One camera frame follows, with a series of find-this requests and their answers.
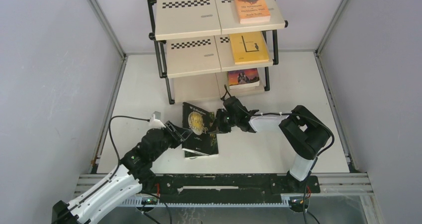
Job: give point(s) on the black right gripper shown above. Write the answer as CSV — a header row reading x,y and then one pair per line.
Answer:
x,y
217,124

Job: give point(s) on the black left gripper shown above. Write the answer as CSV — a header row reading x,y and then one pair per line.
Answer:
x,y
178,134

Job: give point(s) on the dark black-green book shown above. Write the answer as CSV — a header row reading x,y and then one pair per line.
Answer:
x,y
196,119

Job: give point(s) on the Jane Eyre blue book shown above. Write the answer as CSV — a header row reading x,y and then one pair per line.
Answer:
x,y
241,79

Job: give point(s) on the yellow book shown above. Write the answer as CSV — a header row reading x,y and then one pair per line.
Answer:
x,y
249,48

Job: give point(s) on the orange paperback book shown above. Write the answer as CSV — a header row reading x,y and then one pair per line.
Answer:
x,y
252,11

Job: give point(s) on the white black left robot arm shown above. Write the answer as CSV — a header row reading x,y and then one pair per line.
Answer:
x,y
129,177

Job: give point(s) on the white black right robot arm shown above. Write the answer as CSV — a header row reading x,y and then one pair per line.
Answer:
x,y
306,134

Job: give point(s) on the green garden cover book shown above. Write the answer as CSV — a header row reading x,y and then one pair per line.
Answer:
x,y
200,145

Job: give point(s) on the cream three-tier shelf rack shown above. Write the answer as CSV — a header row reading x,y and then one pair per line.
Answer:
x,y
193,46

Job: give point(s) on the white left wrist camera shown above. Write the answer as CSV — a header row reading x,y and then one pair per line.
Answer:
x,y
155,121

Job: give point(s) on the black mounting base rail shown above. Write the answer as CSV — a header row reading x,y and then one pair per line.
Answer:
x,y
225,189

